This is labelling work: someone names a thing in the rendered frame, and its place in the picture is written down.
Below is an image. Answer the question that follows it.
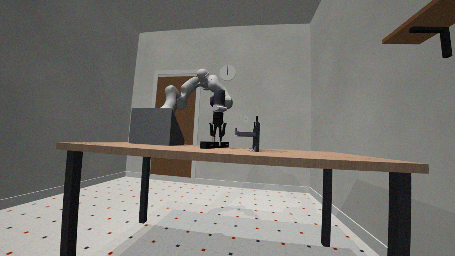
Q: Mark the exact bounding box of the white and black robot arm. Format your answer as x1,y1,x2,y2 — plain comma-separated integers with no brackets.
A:
161,69,233,113

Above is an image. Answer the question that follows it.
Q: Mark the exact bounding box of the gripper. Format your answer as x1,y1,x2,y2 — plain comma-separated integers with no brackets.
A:
209,112,226,146

